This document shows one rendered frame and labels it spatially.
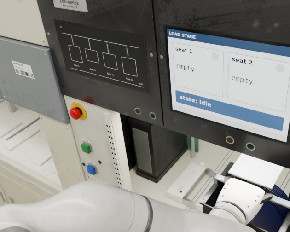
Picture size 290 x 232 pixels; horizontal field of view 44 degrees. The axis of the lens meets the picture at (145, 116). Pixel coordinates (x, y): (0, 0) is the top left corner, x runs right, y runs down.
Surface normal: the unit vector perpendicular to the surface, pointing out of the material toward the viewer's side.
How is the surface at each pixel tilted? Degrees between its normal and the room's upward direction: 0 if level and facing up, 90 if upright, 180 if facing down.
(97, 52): 90
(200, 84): 90
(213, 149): 0
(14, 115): 0
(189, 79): 90
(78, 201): 33
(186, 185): 0
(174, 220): 58
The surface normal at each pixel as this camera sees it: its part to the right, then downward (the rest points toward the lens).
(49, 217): -0.30, -0.14
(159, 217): 0.73, -0.30
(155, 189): -0.10, -0.83
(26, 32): -0.58, 0.51
